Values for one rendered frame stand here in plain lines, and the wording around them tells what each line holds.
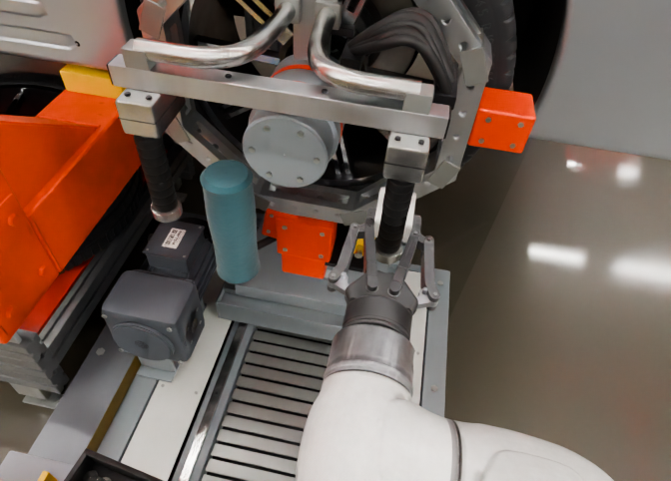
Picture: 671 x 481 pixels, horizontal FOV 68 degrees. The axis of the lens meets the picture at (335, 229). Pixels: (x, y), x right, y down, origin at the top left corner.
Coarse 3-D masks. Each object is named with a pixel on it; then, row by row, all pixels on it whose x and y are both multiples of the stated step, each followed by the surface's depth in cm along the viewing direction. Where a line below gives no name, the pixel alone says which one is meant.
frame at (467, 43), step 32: (160, 0) 74; (416, 0) 66; (448, 0) 66; (160, 32) 77; (448, 32) 69; (480, 32) 72; (480, 64) 71; (480, 96) 75; (192, 128) 92; (448, 128) 79; (448, 160) 84; (256, 192) 98; (288, 192) 102; (320, 192) 101; (352, 192) 101; (416, 192) 90
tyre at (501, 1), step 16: (464, 0) 73; (480, 0) 73; (496, 0) 72; (512, 0) 78; (480, 16) 74; (496, 16) 74; (512, 16) 75; (496, 32) 76; (512, 32) 76; (496, 48) 77; (512, 48) 77; (496, 64) 79; (512, 64) 79; (496, 80) 81; (464, 160) 93
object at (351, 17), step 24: (192, 0) 81; (216, 0) 94; (240, 0) 82; (264, 0) 82; (360, 0) 78; (192, 24) 86; (216, 24) 98; (288, 48) 87; (336, 48) 89; (240, 72) 108; (384, 72) 87; (216, 120) 98; (240, 120) 104; (240, 144) 101; (360, 144) 111; (384, 144) 107; (432, 144) 92; (336, 168) 103; (360, 168) 104
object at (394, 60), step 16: (352, 0) 93; (368, 0) 93; (384, 0) 92; (400, 0) 92; (368, 16) 95; (384, 16) 94; (400, 48) 98; (368, 64) 102; (384, 64) 101; (400, 64) 101
